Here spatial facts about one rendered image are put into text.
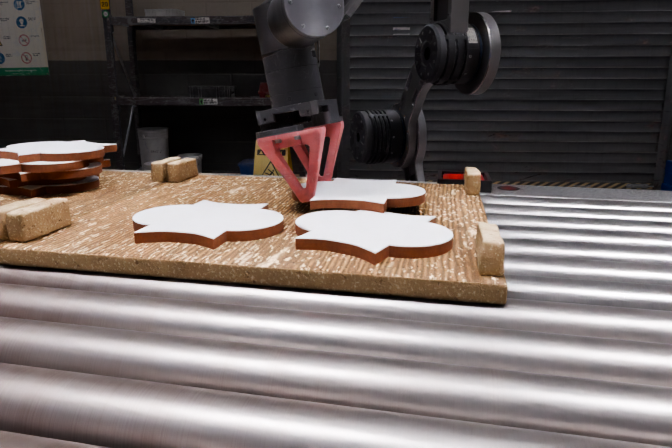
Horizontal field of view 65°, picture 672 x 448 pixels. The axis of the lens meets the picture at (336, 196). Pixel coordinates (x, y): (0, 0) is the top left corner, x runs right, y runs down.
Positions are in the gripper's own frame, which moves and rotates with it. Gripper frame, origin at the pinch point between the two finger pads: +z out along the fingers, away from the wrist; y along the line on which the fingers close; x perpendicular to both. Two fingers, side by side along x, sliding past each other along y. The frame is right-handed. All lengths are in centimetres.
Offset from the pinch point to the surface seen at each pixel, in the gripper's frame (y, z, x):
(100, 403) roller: -34.6, 4.2, 3.0
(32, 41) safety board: 418, -135, 381
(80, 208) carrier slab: -6.7, -2.6, 24.4
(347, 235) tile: -14.0, 2.5, -5.9
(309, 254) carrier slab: -16.3, 3.0, -3.1
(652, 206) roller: 15.6, 11.1, -38.1
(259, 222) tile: -11.7, 0.8, 2.4
